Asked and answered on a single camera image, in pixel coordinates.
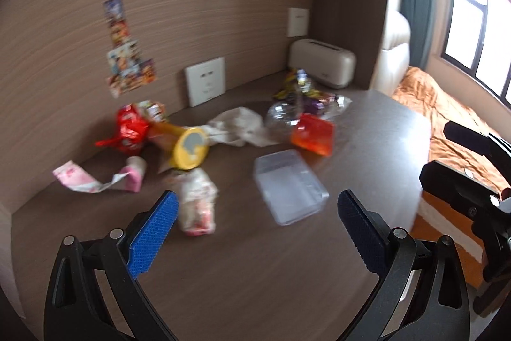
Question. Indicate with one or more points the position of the orange bed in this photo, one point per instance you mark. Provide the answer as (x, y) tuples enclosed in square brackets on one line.
[(439, 105)]

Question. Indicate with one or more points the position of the white plastic bag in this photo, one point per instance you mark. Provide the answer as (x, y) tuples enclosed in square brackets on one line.
[(239, 125)]

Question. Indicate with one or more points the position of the clear plastic bottle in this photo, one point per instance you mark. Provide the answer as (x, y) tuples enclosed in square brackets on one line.
[(281, 119)]

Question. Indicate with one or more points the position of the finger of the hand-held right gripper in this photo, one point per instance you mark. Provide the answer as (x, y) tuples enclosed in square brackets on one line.
[(451, 181), (471, 137)]

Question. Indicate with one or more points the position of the pink white snack packet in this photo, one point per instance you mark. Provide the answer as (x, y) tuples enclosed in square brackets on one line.
[(197, 205)]

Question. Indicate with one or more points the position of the dark framed window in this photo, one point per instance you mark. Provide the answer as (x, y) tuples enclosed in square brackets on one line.
[(479, 25)]

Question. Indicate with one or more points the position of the group of colourful wall stickers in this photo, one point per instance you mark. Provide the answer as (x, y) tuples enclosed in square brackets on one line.
[(121, 45)]

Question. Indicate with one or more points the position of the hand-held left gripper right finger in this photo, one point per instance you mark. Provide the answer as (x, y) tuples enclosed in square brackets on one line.
[(361, 233)]

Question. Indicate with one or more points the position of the red snack bag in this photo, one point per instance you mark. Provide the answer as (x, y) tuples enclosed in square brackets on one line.
[(129, 131)]

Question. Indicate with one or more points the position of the clear plastic container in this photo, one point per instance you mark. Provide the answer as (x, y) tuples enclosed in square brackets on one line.
[(289, 185)]

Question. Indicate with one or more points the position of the pink white paper wrapper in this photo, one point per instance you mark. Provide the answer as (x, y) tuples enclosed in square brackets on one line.
[(88, 179)]

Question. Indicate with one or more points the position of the cream padded headboard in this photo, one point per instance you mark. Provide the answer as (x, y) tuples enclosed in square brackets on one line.
[(395, 45)]

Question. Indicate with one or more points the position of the white toaster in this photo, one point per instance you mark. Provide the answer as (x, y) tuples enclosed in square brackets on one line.
[(323, 61)]

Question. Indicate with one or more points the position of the purple snack wrapper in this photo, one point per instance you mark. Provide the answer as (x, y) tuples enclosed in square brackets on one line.
[(317, 103)]

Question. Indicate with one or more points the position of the yellow canister with lid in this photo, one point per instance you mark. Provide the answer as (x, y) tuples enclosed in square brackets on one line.
[(189, 147)]

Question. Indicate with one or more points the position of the green white snack packet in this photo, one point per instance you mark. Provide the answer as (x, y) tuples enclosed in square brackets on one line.
[(155, 111)]

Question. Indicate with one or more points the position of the yellow snack wrapper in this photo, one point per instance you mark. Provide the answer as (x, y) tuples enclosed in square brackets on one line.
[(288, 87)]

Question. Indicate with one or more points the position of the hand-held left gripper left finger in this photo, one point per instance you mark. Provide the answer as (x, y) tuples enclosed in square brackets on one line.
[(153, 233)]

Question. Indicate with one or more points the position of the white wall socket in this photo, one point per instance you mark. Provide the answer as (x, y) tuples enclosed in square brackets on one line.
[(297, 21), (205, 81)]

